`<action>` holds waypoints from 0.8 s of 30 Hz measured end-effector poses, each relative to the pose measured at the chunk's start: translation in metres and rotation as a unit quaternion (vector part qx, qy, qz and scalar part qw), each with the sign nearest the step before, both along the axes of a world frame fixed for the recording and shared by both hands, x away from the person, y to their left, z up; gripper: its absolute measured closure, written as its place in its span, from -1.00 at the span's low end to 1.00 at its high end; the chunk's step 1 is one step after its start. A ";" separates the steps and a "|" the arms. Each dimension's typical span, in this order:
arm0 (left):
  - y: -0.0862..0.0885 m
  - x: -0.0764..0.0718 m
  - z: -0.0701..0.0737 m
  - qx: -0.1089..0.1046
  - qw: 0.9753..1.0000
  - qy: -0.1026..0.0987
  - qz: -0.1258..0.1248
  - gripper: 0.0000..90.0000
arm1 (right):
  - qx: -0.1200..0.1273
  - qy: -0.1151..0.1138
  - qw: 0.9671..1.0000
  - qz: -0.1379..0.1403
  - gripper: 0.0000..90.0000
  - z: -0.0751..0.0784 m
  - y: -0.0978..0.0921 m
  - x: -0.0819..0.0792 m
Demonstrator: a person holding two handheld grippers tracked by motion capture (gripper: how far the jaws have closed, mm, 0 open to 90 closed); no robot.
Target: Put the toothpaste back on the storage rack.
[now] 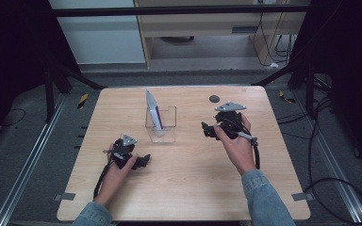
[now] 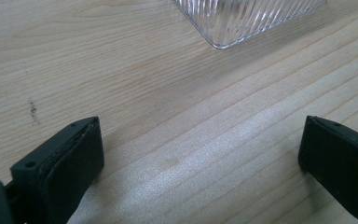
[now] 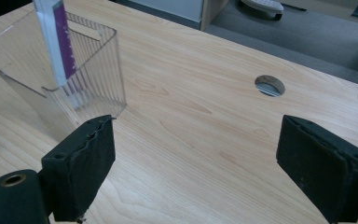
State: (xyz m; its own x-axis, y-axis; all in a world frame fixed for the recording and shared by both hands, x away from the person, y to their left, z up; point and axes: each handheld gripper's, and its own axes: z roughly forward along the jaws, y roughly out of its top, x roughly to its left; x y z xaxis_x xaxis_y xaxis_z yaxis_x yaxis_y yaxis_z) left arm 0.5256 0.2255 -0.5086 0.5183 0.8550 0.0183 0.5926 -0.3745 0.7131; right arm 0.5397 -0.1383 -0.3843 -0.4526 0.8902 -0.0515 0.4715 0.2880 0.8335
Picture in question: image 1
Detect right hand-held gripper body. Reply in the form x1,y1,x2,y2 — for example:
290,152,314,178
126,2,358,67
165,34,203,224
214,100,248,141

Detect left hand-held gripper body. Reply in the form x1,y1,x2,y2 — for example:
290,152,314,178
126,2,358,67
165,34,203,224
110,134,139,170

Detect clear plastic box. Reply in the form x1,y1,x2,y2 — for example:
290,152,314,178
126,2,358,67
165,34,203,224
144,105,178,145

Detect white and purple toothpaste tube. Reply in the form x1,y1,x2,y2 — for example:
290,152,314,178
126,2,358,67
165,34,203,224
144,89,165,132

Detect person's left hand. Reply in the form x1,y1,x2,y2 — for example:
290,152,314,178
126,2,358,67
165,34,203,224
93,143,139,209

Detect person's right hand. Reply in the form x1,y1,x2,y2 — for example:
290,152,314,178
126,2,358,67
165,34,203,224
213,112,257,177

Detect yellow and black tape strip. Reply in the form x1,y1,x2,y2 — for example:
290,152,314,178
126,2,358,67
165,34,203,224
278,89,297,105
76,92,90,110

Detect black metal stand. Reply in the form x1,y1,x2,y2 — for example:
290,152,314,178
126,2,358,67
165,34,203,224
42,57,108,124
251,57,318,121

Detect light wooden desk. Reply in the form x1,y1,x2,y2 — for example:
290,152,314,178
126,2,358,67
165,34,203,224
133,0,311,70

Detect white cabinet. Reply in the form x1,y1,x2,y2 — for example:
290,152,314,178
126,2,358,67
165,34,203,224
48,0,147,66

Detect black curtain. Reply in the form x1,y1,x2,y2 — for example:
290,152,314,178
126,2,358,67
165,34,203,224
290,0,362,175
0,0,81,154

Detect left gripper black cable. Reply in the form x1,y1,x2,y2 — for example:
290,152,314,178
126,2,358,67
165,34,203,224
92,150,121,200

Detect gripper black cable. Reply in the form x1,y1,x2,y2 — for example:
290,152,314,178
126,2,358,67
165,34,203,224
92,150,121,200
236,131,262,170

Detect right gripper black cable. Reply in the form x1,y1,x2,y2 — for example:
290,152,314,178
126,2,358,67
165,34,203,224
236,131,262,170

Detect black cables behind desk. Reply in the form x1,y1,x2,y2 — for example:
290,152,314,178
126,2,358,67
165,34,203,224
252,11,297,68

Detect long black floor cable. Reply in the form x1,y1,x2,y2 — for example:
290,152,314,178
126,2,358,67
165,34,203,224
275,96,362,226

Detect aluminium floor rail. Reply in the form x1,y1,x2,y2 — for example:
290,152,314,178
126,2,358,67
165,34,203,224
291,89,362,226
0,93,70,226

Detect thin black floor cable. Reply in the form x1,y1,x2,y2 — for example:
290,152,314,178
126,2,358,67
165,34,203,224
0,107,27,128

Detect black horizontal frame bar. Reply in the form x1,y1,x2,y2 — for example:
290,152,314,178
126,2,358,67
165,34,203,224
51,4,313,18

